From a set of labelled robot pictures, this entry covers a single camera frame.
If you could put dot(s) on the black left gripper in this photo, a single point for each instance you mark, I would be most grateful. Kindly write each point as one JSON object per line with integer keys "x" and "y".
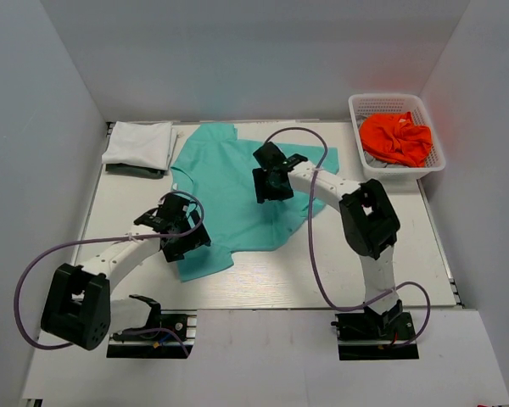
{"x": 196, "y": 238}

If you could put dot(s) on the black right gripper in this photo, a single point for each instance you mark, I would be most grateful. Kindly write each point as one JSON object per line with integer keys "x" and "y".
{"x": 261, "y": 176}

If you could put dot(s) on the teal t shirt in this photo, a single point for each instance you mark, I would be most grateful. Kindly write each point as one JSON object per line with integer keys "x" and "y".
{"x": 216, "y": 167}

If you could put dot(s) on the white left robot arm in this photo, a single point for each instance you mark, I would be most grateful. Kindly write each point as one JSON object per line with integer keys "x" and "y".
{"x": 79, "y": 307}

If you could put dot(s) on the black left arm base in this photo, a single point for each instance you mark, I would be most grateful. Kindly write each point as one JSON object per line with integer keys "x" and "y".
{"x": 142, "y": 329}

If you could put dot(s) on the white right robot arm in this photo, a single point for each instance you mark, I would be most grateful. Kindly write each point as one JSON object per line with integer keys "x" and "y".
{"x": 368, "y": 218}

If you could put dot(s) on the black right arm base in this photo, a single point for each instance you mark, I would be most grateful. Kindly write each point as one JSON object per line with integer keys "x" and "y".
{"x": 359, "y": 340}

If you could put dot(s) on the folded dark green t shirt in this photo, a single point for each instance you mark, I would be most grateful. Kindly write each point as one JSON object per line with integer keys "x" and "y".
{"x": 134, "y": 171}

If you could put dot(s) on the grey t shirt in basket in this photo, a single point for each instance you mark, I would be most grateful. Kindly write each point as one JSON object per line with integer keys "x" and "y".
{"x": 377, "y": 163}

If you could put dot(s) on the folded white t shirt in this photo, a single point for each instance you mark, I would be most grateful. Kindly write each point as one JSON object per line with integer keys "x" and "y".
{"x": 141, "y": 145}

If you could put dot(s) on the white plastic basket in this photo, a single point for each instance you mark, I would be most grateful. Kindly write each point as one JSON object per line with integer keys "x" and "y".
{"x": 366, "y": 104}

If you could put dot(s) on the orange t shirt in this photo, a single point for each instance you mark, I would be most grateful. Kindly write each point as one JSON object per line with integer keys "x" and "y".
{"x": 396, "y": 139}

